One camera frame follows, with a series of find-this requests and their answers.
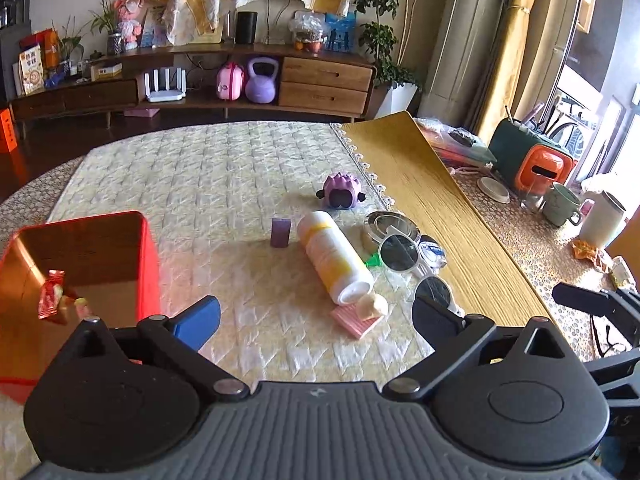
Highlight white thermos cup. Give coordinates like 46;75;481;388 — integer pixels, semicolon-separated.
579;190;629;250

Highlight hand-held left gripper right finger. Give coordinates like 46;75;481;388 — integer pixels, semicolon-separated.
384;297;576;403

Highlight green and orange storage bag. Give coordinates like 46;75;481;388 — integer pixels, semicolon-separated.
488;118;575;196

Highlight orange gift box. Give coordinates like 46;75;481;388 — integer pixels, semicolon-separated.
34;29;61;72

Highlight small purple block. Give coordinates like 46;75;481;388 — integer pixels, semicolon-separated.
270;218;292;249

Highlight yellow cardboard box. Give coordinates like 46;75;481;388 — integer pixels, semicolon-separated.
89;59;124;82

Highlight stack of books and bags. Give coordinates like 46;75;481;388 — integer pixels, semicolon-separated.
414;117;497;170

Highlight blue picture box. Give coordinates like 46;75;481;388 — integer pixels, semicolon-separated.
324;11;359;54

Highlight orange snack wrapper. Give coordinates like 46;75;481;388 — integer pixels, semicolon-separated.
572;239;614;269

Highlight red plastic bin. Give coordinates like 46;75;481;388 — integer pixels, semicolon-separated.
0;211;162;403

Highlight purple sheep toy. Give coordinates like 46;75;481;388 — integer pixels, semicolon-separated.
316;172;365;210

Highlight green mug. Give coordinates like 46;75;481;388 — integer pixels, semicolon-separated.
542;183;584;228

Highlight small cream figurine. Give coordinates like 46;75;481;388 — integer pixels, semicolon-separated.
358;293;390;319

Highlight yellow wood grain mat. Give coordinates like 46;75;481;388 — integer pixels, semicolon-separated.
342;111;557;322

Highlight printed snack box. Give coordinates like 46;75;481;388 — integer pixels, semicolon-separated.
17;45;47;97

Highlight black speaker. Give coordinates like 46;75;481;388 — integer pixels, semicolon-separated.
234;10;259;45

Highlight white bottle with yellow label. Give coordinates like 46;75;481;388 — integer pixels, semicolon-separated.
296;211;375;306

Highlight small potted green plant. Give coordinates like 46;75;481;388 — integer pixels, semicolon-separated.
88;0;126;57

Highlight round metal tin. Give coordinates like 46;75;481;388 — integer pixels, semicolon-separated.
363;211;422;256

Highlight orange paper bag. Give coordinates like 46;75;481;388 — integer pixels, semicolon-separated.
0;107;19;154

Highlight dark tall cabinet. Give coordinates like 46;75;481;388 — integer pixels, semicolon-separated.
0;0;32;103

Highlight pink eraser block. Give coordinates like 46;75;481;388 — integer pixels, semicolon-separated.
331;305;385;341

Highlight cream quilted table cloth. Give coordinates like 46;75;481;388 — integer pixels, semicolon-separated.
0;121;437;480

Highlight beige window curtain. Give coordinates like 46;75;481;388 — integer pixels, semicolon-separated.
419;0;587;137

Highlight wooden cabinet drawer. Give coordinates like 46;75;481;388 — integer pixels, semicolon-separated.
278;81;372;110
281;56;375;93

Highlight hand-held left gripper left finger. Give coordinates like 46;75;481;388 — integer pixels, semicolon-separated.
65;296;249;404

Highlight purple kettlebell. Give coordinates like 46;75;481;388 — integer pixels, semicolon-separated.
244;56;279;106

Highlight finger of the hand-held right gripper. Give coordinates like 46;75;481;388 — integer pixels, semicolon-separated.
552;282;640;331

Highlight pink toy suitcase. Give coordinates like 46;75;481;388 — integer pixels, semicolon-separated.
215;62;246;102

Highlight plastic bag of fruit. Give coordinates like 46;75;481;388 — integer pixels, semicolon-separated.
288;11;329;54

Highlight white wifi router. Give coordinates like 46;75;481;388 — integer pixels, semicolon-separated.
144;67;187;104

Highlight tall potted plant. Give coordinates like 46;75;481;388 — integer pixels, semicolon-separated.
351;0;452;122

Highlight red candy wrapper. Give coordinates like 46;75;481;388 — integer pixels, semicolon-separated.
37;270;68;322

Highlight clear plastic packet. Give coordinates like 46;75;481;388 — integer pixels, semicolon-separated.
419;236;449;270

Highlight white framed sunglasses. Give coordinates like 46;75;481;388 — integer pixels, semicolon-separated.
377;233;465;317

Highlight black wire eyeglasses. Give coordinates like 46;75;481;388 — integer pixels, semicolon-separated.
590;312;634;361

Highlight white round lid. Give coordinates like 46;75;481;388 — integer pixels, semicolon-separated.
476;176;511;205

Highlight wooden tv cabinet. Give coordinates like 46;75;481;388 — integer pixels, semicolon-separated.
10;44;377;132

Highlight pink doll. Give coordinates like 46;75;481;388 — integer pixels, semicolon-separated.
113;0;147;52

